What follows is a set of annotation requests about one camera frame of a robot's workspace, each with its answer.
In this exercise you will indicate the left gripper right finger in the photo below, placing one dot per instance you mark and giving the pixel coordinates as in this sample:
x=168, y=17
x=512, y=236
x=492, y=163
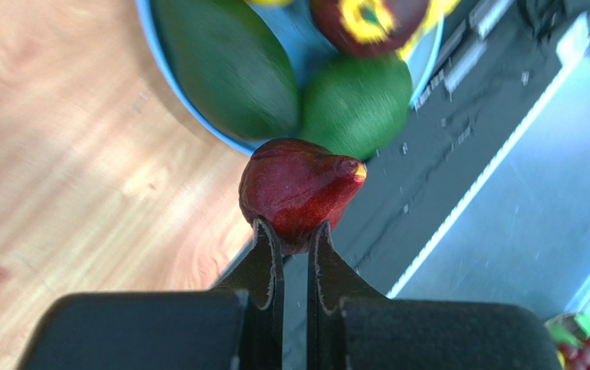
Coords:
x=353, y=326

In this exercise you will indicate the green fake lime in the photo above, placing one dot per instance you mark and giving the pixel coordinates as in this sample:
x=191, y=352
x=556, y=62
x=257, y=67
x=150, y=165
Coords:
x=353, y=107

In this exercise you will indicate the dark purple fake mangosteen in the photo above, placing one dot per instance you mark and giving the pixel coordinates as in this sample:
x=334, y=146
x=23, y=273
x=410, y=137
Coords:
x=368, y=28

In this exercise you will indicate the dark red fake fruit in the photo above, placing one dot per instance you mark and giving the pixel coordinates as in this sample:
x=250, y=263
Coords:
x=295, y=186

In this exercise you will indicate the yellow fake lemon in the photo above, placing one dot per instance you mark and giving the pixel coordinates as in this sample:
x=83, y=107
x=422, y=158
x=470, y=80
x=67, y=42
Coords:
x=270, y=3

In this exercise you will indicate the aluminium frame rail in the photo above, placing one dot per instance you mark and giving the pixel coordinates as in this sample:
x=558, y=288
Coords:
x=521, y=234

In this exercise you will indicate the yellow fake pear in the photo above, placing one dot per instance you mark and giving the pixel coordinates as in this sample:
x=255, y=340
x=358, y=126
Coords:
x=437, y=10

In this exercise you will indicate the blue plate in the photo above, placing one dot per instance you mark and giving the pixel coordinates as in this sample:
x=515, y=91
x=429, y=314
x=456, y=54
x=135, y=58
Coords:
x=307, y=51

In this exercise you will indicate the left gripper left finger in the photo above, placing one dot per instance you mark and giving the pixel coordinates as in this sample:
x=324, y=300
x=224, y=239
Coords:
x=236, y=324

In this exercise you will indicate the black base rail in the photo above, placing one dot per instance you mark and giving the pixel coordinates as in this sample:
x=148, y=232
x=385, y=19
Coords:
x=453, y=144

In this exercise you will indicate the green fake avocado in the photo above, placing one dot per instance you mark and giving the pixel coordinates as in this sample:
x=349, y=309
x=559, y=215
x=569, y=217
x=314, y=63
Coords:
x=230, y=66

